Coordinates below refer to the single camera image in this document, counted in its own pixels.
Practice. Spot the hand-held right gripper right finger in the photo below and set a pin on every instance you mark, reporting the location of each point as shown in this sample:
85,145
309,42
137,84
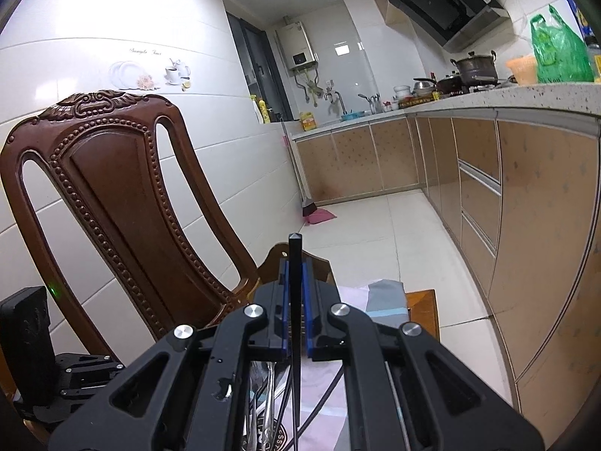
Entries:
306,307

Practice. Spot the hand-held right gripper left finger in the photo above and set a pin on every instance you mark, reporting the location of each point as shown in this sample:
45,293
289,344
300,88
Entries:
284,307

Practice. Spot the black chopstick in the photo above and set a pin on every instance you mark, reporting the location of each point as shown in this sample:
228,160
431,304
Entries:
295,268

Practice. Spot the pink grey striped cloth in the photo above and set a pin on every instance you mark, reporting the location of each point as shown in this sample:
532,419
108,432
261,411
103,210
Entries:
375,298

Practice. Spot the pink dustpan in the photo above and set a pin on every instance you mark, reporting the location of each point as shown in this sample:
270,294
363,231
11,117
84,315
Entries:
320,216

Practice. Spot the silver metal utensil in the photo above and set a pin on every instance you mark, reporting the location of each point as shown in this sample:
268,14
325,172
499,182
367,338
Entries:
266,408

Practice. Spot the broom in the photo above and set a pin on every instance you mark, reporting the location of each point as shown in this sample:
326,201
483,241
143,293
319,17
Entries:
295,169

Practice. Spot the carved wooden chair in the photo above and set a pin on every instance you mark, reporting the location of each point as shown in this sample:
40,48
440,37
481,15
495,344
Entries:
122,188

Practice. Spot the yellow box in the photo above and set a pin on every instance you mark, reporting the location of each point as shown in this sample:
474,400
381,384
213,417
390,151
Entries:
308,122

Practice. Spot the yellow bottle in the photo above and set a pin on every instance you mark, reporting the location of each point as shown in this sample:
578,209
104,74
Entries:
264,110

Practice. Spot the blue basin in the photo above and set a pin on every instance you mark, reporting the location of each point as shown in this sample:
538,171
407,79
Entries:
354,114

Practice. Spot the metal faucet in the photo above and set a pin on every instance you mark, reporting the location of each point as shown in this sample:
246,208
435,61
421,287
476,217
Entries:
334,98

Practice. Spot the white bowl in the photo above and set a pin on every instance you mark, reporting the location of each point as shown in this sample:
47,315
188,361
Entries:
403,91

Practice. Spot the dark glass door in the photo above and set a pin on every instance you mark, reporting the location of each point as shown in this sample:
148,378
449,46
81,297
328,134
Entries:
263,70

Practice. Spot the dark frying pan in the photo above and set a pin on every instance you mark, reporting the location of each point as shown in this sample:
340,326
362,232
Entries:
446,85

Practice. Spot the kitchen counter cabinets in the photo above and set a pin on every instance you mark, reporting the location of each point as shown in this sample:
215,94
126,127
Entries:
540,188

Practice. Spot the white water heater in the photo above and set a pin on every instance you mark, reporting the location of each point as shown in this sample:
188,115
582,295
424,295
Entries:
296,42

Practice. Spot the black cooking pot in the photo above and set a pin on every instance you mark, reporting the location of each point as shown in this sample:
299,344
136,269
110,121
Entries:
476,70

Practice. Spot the orange plastic cup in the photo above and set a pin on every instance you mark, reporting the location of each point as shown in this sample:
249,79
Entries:
521,70

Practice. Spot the black range hood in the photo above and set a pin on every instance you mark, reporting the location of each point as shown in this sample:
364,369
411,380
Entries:
436,0

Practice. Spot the green plastic bag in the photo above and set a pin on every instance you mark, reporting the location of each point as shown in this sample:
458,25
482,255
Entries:
558,51

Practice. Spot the blue printed packet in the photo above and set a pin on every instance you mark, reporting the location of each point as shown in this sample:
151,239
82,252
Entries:
575,9

